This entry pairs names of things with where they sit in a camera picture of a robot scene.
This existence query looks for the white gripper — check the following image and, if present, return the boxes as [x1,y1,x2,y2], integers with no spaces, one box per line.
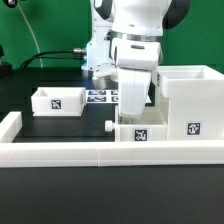
[113,38,161,118]

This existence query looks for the white drawer cabinet box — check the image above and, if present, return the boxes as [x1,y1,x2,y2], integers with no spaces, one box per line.
[154,65,224,140]

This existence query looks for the white front drawer tray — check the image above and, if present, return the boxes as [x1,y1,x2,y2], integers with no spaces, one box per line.
[105,107,167,142]

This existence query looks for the white drawer tray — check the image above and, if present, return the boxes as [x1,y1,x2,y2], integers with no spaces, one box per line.
[31,87,86,116]
[105,107,167,142]

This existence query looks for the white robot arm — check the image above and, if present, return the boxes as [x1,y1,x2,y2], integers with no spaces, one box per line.
[82,0,191,118]

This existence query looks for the white rear drawer tray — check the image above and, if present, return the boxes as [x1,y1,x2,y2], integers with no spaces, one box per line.
[31,87,86,116]

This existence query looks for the printed marker sheet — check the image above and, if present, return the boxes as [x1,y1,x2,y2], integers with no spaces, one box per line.
[86,90,118,103]

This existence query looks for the black device at left edge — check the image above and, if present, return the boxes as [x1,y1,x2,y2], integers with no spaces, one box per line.
[0,45,13,77]

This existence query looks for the black cable with connector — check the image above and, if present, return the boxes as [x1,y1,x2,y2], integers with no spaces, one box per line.
[19,47,88,69]

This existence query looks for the white thin cable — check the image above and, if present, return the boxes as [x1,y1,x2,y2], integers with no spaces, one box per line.
[15,2,45,68]

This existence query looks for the white U-shaped border frame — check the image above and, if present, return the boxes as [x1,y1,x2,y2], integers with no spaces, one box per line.
[0,112,224,168]

